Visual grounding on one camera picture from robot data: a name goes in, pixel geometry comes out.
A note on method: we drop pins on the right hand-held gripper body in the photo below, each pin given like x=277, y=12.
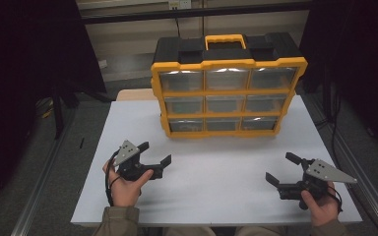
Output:
x=290, y=191

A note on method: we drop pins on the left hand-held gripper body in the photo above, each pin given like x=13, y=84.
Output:
x=131, y=170

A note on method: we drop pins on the small clear plastic drawer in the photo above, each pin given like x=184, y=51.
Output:
x=186, y=125

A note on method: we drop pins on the yellow and black organizer case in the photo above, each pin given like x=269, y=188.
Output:
x=226, y=63

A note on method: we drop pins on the person's left hand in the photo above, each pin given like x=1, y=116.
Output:
x=124, y=193

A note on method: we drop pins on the person's right hand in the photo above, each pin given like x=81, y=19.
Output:
x=323, y=209

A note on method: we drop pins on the person's right leg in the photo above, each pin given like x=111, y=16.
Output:
x=262, y=231

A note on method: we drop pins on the black marker pen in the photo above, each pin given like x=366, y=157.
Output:
x=82, y=143

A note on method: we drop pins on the black metal stand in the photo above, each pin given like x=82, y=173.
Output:
x=58, y=114

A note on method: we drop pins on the small white box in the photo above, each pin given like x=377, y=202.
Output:
x=102, y=63

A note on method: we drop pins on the grid of clear drawers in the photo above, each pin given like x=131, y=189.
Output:
x=226, y=80

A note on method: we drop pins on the black curtain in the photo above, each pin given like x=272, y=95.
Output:
x=367, y=65
x=19, y=82

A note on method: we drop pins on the black horizontal bar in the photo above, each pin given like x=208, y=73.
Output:
x=144, y=16

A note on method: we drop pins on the aluminium rail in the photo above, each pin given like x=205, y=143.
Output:
x=36, y=196
x=374, y=203

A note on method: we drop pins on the white wall socket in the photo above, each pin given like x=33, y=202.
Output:
x=179, y=4

